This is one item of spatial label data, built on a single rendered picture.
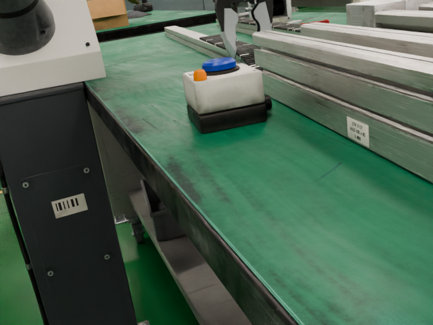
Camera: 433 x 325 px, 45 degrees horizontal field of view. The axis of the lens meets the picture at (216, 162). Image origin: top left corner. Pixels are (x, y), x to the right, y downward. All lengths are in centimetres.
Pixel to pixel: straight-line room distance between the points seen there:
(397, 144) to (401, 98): 4
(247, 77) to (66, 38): 64
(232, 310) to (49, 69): 67
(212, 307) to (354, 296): 100
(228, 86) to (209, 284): 84
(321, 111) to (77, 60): 68
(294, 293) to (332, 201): 12
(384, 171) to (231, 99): 22
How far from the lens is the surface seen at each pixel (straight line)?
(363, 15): 86
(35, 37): 114
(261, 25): 96
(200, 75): 58
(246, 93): 59
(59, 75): 114
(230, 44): 95
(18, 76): 114
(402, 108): 42
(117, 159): 200
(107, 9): 281
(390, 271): 30
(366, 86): 46
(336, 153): 48
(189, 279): 139
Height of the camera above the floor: 94
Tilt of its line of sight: 19 degrees down
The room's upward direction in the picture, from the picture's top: 8 degrees counter-clockwise
